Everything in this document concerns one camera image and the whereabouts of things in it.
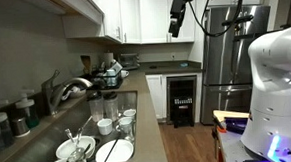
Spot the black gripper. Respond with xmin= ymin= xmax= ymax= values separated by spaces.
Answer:
xmin=166 ymin=0 xmax=189 ymax=39

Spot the metal faucet handle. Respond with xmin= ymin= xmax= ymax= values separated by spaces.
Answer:
xmin=40 ymin=68 xmax=62 ymax=91

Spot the chrome kitchen faucet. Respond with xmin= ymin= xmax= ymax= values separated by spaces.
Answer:
xmin=43 ymin=76 xmax=96 ymax=116

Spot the silver toaster oven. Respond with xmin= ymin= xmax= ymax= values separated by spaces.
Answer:
xmin=118 ymin=52 xmax=141 ymax=72

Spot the stainless steel refrigerator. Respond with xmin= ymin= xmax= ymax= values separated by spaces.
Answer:
xmin=194 ymin=2 xmax=278 ymax=126

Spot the white cup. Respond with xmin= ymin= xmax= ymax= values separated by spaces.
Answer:
xmin=120 ymin=69 xmax=130 ymax=79

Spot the narrow white lower cabinet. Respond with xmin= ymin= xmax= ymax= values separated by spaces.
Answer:
xmin=145 ymin=73 xmax=170 ymax=123

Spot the white container in rack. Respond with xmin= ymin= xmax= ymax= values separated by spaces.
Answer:
xmin=108 ymin=60 xmax=124 ymax=77

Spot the paper towel roll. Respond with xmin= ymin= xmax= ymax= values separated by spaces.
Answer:
xmin=103 ymin=51 xmax=116 ymax=70

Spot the black wine cooler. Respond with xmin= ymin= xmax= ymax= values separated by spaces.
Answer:
xmin=164 ymin=74 xmax=200 ymax=130

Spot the black dish rack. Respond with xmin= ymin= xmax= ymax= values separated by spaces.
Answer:
xmin=84 ymin=66 xmax=124 ymax=92

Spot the wooden spatula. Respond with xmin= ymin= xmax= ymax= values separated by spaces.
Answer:
xmin=80 ymin=54 xmax=93 ymax=76

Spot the white mug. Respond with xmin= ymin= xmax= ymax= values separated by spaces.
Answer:
xmin=96 ymin=118 xmax=114 ymax=138
xmin=122 ymin=108 xmax=138 ymax=122

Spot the white upper cabinet over sink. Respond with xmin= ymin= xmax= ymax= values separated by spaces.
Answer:
xmin=19 ymin=0 xmax=106 ymax=30

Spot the glass jar with black lid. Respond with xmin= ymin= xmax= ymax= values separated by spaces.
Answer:
xmin=102 ymin=90 xmax=121 ymax=123
xmin=87 ymin=89 xmax=106 ymax=124

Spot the wooden board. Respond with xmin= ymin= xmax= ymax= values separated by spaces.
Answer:
xmin=212 ymin=108 xmax=251 ymax=123

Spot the orange clamp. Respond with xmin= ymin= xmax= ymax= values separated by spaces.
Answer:
xmin=215 ymin=119 xmax=228 ymax=134

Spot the clear glass mug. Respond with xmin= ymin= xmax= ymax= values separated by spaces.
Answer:
xmin=114 ymin=116 xmax=137 ymax=145

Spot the bowl with sponge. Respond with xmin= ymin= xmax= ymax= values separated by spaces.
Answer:
xmin=60 ymin=85 xmax=88 ymax=100

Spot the white plate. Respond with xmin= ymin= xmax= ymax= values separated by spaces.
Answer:
xmin=94 ymin=138 xmax=136 ymax=162

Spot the metal spoon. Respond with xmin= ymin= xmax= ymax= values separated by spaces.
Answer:
xmin=74 ymin=115 xmax=95 ymax=147

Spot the black chopstick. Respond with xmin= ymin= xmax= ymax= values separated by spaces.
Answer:
xmin=101 ymin=135 xmax=123 ymax=162

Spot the metal fork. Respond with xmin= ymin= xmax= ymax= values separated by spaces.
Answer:
xmin=64 ymin=128 xmax=76 ymax=143

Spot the stainless steel sink basin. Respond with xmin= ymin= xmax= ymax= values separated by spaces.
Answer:
xmin=0 ymin=89 xmax=142 ymax=162

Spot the large white bowl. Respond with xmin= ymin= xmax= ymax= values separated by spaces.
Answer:
xmin=54 ymin=135 xmax=97 ymax=161

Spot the clear drinking glass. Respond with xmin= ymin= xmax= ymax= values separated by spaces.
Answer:
xmin=65 ymin=146 xmax=89 ymax=162

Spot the soap dispenser with green liquid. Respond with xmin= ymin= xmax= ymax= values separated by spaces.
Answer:
xmin=14 ymin=92 xmax=41 ymax=130

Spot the small metal cup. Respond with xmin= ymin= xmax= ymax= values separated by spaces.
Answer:
xmin=10 ymin=116 xmax=31 ymax=138

